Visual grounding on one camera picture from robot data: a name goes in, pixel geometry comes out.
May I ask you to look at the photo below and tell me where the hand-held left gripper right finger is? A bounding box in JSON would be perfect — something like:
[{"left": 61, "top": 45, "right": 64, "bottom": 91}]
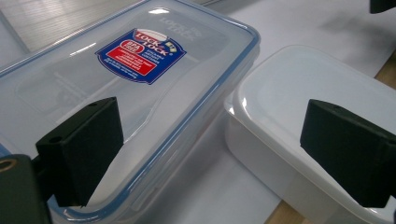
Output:
[{"left": 299, "top": 98, "right": 396, "bottom": 209}]

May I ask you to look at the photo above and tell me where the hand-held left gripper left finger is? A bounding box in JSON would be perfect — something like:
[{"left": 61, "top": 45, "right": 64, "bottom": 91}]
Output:
[{"left": 31, "top": 96, "right": 125, "bottom": 208}]

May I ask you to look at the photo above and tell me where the white plastic container with lid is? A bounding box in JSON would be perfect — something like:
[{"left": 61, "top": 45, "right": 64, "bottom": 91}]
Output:
[{"left": 223, "top": 45, "right": 396, "bottom": 224}]

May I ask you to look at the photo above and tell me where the clear container with blue-rimmed lid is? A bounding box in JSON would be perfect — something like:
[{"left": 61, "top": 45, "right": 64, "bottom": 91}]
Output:
[{"left": 0, "top": 0, "right": 262, "bottom": 224}]

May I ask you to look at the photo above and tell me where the white table mat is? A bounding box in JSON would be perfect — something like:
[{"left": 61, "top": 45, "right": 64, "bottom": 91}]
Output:
[{"left": 0, "top": 0, "right": 396, "bottom": 224}]

